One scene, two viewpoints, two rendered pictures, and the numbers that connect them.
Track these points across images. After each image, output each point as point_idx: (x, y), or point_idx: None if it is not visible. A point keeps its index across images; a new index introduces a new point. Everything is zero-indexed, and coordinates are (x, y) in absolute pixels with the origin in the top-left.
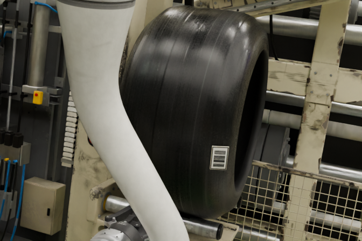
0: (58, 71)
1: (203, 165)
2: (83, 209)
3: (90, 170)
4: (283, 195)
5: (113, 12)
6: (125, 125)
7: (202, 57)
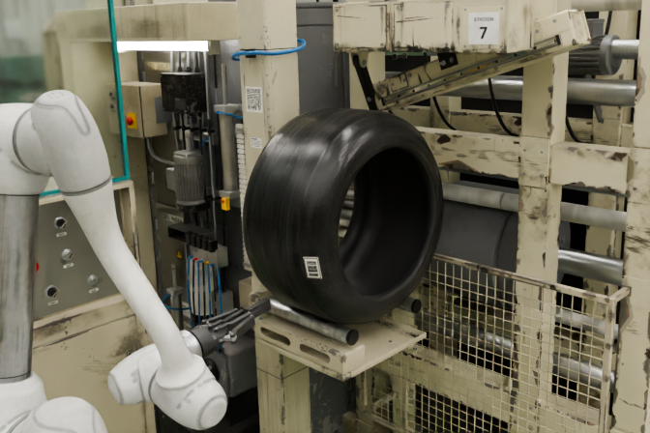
0: None
1: (301, 274)
2: None
3: None
4: (486, 298)
5: (83, 196)
6: (122, 261)
7: (294, 173)
